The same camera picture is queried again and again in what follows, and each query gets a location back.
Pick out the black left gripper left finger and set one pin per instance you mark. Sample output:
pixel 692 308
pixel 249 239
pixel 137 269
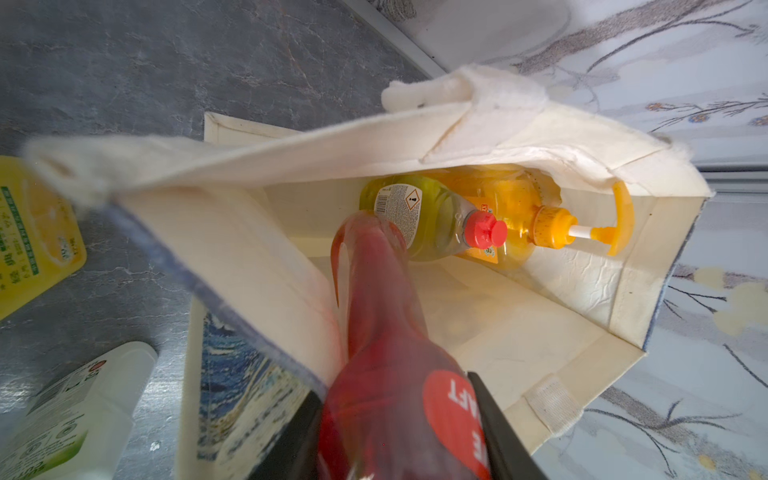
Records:
pixel 294 456

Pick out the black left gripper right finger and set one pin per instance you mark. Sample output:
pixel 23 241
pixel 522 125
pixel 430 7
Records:
pixel 508 458

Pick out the red dish soap bottle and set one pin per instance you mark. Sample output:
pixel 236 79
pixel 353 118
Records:
pixel 401 407

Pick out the yellow-green dish soap red cap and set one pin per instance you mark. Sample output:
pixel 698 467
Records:
pixel 435 222

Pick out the orange pump soap bottle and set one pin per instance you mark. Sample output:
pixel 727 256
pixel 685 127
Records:
pixel 528 201

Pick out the large yellow pump soap bottle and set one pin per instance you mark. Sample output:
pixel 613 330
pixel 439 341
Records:
pixel 41 243

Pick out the cream starry night tote bag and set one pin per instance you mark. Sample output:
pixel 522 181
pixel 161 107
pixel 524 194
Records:
pixel 429 293

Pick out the white bottle green cap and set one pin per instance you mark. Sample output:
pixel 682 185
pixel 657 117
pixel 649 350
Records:
pixel 79 427

